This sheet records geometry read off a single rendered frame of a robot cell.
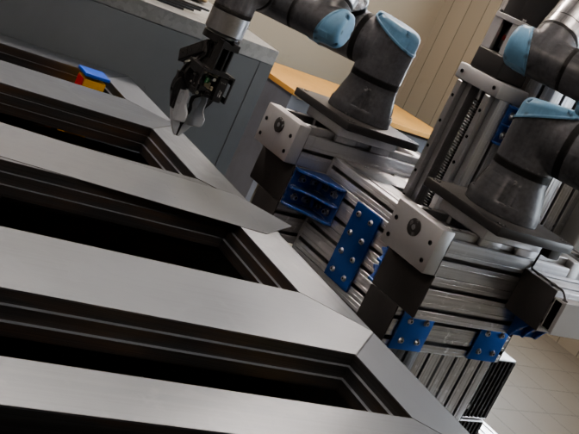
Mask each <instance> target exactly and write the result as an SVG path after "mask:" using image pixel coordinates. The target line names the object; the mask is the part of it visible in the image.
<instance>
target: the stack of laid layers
mask: <svg viewBox="0 0 579 434"><path fill-rule="evenodd" d="M0 60H2V61H6V62H9V63H11V64H14V65H19V66H22V67H25V68H28V69H30V70H33V71H38V72H41V73H44V74H47V75H50V76H53V77H56V78H60V79H63V80H66V81H69V82H72V83H75V81H76V78H77V76H78V74H79V72H81V71H80V70H79V69H78V68H75V67H72V66H69V65H65V64H62V63H60V62H57V61H54V60H51V59H46V58H43V57H41V56H38V55H35V54H32V53H28V52H25V51H23V50H19V49H16V48H14V47H11V46H6V45H4V44H1V43H0ZM0 113H4V114H6V115H12V116H15V117H18V118H22V119H24V120H28V121H33V122H36V123H40V124H42V125H46V126H49V127H54V128H58V129H60V130H64V131H67V132H70V133H75V134H78V135H82V136H84V137H88V138H91V139H94V140H100V141H102V142H106V143H109V144H112V145H115V146H120V147H124V148H127V149H130V150H133V151H137V152H139V153H140V154H141V156H142V157H143V158H144V159H145V160H146V161H147V162H148V163H149V165H146V164H141V163H138V162H134V161H132V160H128V159H125V158H119V157H117V156H113V155H109V154H107V153H103V152H100V153H102V154H105V155H109V156H111V157H114V158H119V159H122V160H125V161H128V162H130V163H134V164H138V165H141V166H145V167H147V168H150V169H153V170H156V171H161V172H164V173H167V174H170V175H173V176H176V177H181V178H184V179H187V180H190V181H193V182H196V183H201V184H204V185H207V186H209V187H212V186H210V185H208V184H206V183H205V182H203V181H201V180H199V179H197V178H196V177H195V176H194V175H193V174H192V173H191V172H190V171H189V169H188V168H187V167H186V166H185V165H184V164H183V163H182V162H181V160H180V159H179V158H178V157H177V156H176V155H175V154H174V153H173V151H172V150H171V149H170V148H169V147H168V146H167V145H166V143H165V142H164V141H163V140H162V139H161V138H160V137H159V136H158V135H157V134H156V133H155V132H154V131H153V129H152V128H150V127H144V126H141V125H138V124H135V123H132V122H129V121H124V120H121V119H118V118H115V117H112V116H109V115H104V114H101V113H98V112H95V111H92V110H89V109H87V108H81V107H79V106H75V105H72V104H70V103H66V102H61V101H58V100H55V99H52V98H49V97H46V96H41V95H38V94H35V93H32V92H29V91H26V90H21V89H18V88H16V87H12V86H9V85H7V84H1V83H0ZM89 150H91V149H89ZM92 151H95V150H92ZM95 152H97V151H95ZM0 195H1V196H5V197H8V198H12V199H17V200H20V201H24V202H30V203H33V204H38V205H41V206H45V207H49V208H55V209H59V210H63V211H66V212H70V213H74V214H81V215H84V216H88V217H91V218H95V219H99V220H106V221H109V222H113V223H116V224H121V225H124V226H131V227H134V228H138V229H142V230H146V231H149V232H153V233H159V234H164V235H167V236H171V237H174V238H178V239H185V240H189V241H192V242H196V243H199V244H204V245H210V246H213V247H217V248H219V249H220V251H221V252H222V253H223V255H224V256H225V257H226V258H227V260H228V261H229V262H230V263H231V264H232V266H233V267H234V268H235V269H236V270H237V271H238V272H239V273H240V275H241V276H242V277H243V278H244V280H245V281H249V282H256V283H260V284H264V285H268V286H272V287H276V288H283V289H287V290H291V291H295V292H298V291H297V290H296V289H295V288H294V286H293V285H292V284H291V283H290V282H289V281H288V280H287V279H286V277H285V276H284V275H283V274H282V273H281V272H280V271H279V270H278V268H277V267H276V266H275V265H274V264H273V263H272V262H271V260H270V259H269V258H268V257H267V256H266V255H265V254H264V253H263V252H262V251H261V250H260V249H259V248H258V247H257V246H256V244H255V243H254V242H253V241H252V240H251V239H250V238H249V237H248V235H247V234H246V233H245V232H244V231H243V230H242V229H241V227H240V226H236V225H233V224H229V223H227V222H223V221H220V220H215V219H211V218H209V217H205V216H202V215H199V214H193V213H190V212H187V211H183V210H181V209H178V208H173V207H169V206H166V205H164V204H160V203H157V202H154V201H149V200H146V199H143V198H139V197H137V196H134V195H129V194H125V193H122V192H120V191H116V190H113V189H108V188H105V187H102V186H99V185H95V184H93V183H87V182H85V181H81V180H78V179H76V178H72V177H67V176H64V175H61V174H58V173H55V172H51V171H49V170H43V169H41V168H37V167H34V166H32V165H28V164H23V163H20V162H17V161H14V160H11V159H7V158H3V157H0ZM0 336H5V337H10V338H19V339H25V340H30V341H35V342H42V343H47V344H56V345H62V346H67V347H72V348H78V349H84V350H93V351H99V352H104V353H109V354H115V355H121V356H126V357H136V358H141V359H146V360H152V361H157V362H163V363H173V364H178V365H183V366H189V367H194V368H200V369H210V370H215V371H220V372H226V373H231V374H236V375H247V376H252V377H258V378H263V379H268V380H273V381H284V382H289V383H295V384H300V385H305V386H310V387H317V388H326V389H332V390H336V391H337V392H338V393H339V395H340V396H341V397H342V398H343V400H344V401H345V402H346V403H347V405H348V406H349V407H350V408H351V409H354V410H360V411H366V412H377V413H382V414H388V415H394V416H400V417H406V418H411V417H410V416H409V415H408V414H407V413H406V411H405V410H404V409H403V408H402V407H401V406H400V405H399V404H398V402H397V401H396V400H395V399H394V398H393V397H392V396H391V394H390V393H389V392H388V391H387V390H386V389H385V388H384V387H383V385H382V384H381V383H380V382H379V381H378V380H377V379H376V377H375V376H374V375H373V374H372V373H371V372H370V371H369V370H368V369H367V368H366V367H365V366H364V365H363V364H362V363H361V361H360V360H359V359H358V358H357V357H356V355H353V354H347V353H343V352H338V351H334V350H325V349H321V348H315V347H311V346H307V345H302V344H293V343H289V342H284V341H279V340H275V339H270V338H261V337H257V336H252V335H247V334H243V333H238V332H230V331H225V330H220V329H215V328H211V327H207V326H201V325H193V324H188V323H184V322H179V321H175V320H169V319H161V318H156V317H152V316H147V315H143V314H137V313H130V312H124V311H120V310H115V309H111V308H106V307H98V306H92V305H88V304H84V303H79V302H74V301H66V300H61V299H56V298H52V297H47V296H42V295H37V294H29V293H24V292H20V291H15V290H10V289H6V288H0ZM0 434H226V433H219V432H211V431H198V430H191V429H184V428H177V427H170V426H163V425H150V424H142V423H135V422H128V421H121V420H114V419H107V418H94V417H87V416H80V415H73V414H66V413H59V412H46V411H39V410H32V409H25V408H18V407H11V406H0Z"/></svg>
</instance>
